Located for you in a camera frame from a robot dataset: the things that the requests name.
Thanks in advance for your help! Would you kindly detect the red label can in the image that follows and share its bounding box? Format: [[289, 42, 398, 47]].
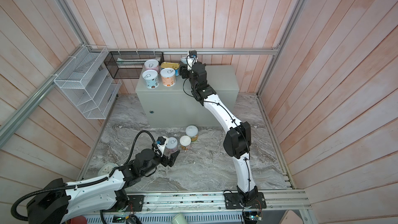
[[166, 137, 178, 154]]

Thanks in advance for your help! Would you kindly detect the gold rectangular tin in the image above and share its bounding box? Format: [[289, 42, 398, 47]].
[[161, 62, 180, 76]]

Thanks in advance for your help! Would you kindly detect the orange label pull-tab can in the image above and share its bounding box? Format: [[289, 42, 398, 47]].
[[160, 68, 176, 87]]

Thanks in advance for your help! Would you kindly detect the teal label can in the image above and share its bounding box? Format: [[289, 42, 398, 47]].
[[142, 69, 160, 89]]

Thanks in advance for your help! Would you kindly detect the pink label can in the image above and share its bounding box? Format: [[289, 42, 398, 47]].
[[144, 59, 160, 72]]

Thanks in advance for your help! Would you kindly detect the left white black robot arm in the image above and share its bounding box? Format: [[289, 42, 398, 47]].
[[27, 149, 179, 224]]

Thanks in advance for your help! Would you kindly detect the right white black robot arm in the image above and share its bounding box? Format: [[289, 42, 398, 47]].
[[179, 62, 266, 209]]

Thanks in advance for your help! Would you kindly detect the small orange can white lid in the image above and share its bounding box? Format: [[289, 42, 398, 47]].
[[179, 135, 191, 150]]

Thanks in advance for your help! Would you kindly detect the white cup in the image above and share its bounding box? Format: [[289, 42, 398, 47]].
[[171, 213, 188, 224]]

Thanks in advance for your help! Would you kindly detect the red cup with tools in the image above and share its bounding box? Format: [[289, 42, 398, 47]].
[[68, 216, 88, 224]]

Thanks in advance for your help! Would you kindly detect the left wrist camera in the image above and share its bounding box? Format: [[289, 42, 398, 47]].
[[152, 136, 169, 157]]

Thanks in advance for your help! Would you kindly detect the aluminium back rail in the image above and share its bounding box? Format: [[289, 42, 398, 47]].
[[92, 46, 279, 56]]

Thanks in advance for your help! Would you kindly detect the aluminium rail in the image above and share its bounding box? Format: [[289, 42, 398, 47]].
[[92, 46, 279, 56], [1, 44, 85, 148], [57, 190, 312, 217]]

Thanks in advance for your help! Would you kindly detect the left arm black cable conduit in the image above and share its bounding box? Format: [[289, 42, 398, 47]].
[[10, 130, 156, 222]]

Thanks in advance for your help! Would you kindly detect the black mesh wall basket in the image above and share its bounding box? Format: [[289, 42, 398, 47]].
[[104, 51, 164, 79]]

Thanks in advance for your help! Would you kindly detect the white wire mesh shelf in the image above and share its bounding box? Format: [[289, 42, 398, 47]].
[[54, 45, 122, 120]]

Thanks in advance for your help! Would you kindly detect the aluminium right post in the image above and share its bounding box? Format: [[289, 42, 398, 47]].
[[255, 0, 307, 96]]

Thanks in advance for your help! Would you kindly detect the aluminium front rail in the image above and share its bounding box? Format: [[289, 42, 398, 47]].
[[57, 190, 312, 217]]

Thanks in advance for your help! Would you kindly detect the aluminium left rail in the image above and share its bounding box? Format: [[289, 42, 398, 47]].
[[1, 44, 85, 148]]

